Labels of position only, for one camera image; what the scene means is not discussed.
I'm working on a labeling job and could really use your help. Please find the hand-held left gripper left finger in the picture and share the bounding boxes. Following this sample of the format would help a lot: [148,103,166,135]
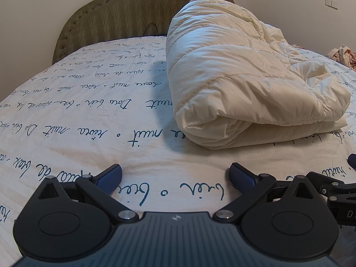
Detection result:
[26,164,140,224]

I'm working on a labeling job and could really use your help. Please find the olive padded headboard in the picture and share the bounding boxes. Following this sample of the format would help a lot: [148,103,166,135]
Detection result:
[52,0,234,65]

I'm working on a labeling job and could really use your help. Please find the white down jacket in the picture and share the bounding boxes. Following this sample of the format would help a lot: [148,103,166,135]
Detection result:
[165,0,351,151]

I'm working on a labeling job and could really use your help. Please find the black cable loop on headboard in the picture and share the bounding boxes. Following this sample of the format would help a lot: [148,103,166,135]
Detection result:
[142,22,160,37]

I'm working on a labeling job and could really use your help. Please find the white script-print blanket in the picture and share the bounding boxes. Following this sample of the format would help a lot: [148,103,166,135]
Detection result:
[0,35,356,256]

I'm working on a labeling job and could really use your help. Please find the pink cloth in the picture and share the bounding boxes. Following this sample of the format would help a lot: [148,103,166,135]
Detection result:
[327,44,356,72]

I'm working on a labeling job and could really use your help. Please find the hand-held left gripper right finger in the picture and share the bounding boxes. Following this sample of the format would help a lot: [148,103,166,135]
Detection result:
[213,163,324,224]

